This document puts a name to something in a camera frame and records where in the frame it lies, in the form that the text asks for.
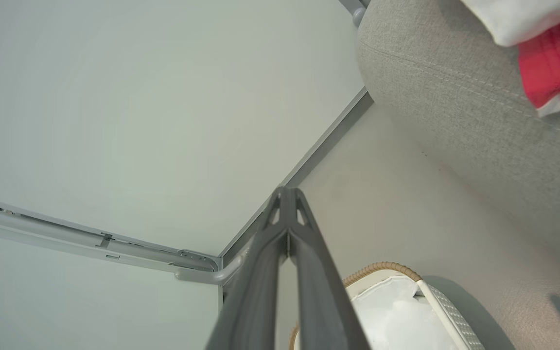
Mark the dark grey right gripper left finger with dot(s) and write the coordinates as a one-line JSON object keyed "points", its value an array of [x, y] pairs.
{"points": [[253, 291]]}

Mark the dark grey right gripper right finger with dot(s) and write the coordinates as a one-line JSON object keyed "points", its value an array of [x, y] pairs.
{"points": [[321, 301]]}

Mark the red and white striped shirt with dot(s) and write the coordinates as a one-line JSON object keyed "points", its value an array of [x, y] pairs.
{"points": [[552, 63]]}

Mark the grey fabric sofa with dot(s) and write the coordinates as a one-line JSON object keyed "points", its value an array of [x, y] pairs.
{"points": [[455, 97]]}

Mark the long grey partition foot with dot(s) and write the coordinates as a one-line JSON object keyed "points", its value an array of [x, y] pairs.
{"points": [[207, 277]]}

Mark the white laundry basket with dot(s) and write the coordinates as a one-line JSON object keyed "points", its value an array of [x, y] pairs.
{"points": [[396, 316]]}

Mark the short grey partition foot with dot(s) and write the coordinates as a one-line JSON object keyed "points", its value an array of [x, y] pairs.
{"points": [[358, 14]]}

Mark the grey partition bottom rail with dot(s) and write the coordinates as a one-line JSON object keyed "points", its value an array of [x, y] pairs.
{"points": [[328, 131]]}

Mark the grey metal frame rail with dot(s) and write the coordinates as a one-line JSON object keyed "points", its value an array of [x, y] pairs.
{"points": [[66, 238]]}

